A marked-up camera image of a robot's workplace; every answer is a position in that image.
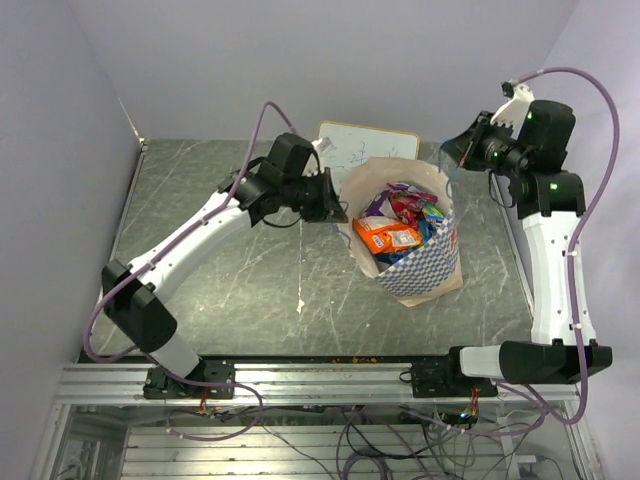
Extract loose cables under frame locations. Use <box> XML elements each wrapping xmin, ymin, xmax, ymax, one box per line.
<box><xmin>164</xmin><ymin>399</ymin><xmax>551</xmax><ymax>480</ymax></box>

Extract blue checkered paper bag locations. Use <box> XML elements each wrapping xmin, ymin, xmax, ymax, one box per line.
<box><xmin>338</xmin><ymin>157</ymin><xmax>463</xmax><ymax>307</ymax></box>

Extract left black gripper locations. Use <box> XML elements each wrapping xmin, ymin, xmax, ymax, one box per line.
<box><xmin>282</xmin><ymin>167</ymin><xmax>349</xmax><ymax>224</ymax></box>

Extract pink snack packet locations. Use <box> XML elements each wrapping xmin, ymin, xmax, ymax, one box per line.
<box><xmin>387</xmin><ymin>182</ymin><xmax>439</xmax><ymax>204</ymax></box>

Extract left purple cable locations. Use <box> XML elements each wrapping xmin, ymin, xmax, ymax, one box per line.
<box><xmin>82</xmin><ymin>101</ymin><xmax>266</xmax><ymax>442</ymax></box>

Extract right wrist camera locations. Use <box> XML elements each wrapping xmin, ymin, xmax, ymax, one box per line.
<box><xmin>490</xmin><ymin>81</ymin><xmax>535</xmax><ymax>132</ymax></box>

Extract orange snack packet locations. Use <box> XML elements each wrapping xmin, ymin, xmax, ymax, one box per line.
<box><xmin>352</xmin><ymin>216</ymin><xmax>423</xmax><ymax>255</ymax></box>

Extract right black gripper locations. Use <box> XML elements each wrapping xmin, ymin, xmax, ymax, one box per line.
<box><xmin>440</xmin><ymin>110</ymin><xmax>530</xmax><ymax>178</ymax></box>

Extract small whiteboard on stand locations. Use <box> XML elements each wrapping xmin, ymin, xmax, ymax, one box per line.
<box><xmin>318</xmin><ymin>121</ymin><xmax>420</xmax><ymax>190</ymax></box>

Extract blue candy packet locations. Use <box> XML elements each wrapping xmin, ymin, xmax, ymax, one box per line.
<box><xmin>374</xmin><ymin>202</ymin><xmax>444</xmax><ymax>265</ymax></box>

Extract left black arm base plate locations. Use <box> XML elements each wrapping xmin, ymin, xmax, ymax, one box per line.
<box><xmin>143</xmin><ymin>360</ymin><xmax>235</xmax><ymax>400</ymax></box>

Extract red snack packet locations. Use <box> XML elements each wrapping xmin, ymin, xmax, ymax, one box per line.
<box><xmin>389</xmin><ymin>192</ymin><xmax>426</xmax><ymax>229</ymax></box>

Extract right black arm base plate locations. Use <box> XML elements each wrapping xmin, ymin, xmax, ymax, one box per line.
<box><xmin>399</xmin><ymin>364</ymin><xmax>498</xmax><ymax>399</ymax></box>

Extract purple snack packet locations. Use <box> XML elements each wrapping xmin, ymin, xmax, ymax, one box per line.
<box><xmin>363</xmin><ymin>190</ymin><xmax>395</xmax><ymax>218</ymax></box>

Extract aluminium mounting rail frame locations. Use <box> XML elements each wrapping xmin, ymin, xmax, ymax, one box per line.
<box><xmin>33</xmin><ymin>357</ymin><xmax>604</xmax><ymax>479</ymax></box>

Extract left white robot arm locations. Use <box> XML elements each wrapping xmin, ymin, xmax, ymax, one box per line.
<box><xmin>102</xmin><ymin>133</ymin><xmax>347</xmax><ymax>397</ymax></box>

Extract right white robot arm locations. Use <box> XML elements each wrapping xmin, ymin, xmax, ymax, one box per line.
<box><xmin>440</xmin><ymin>98</ymin><xmax>612</xmax><ymax>396</ymax></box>

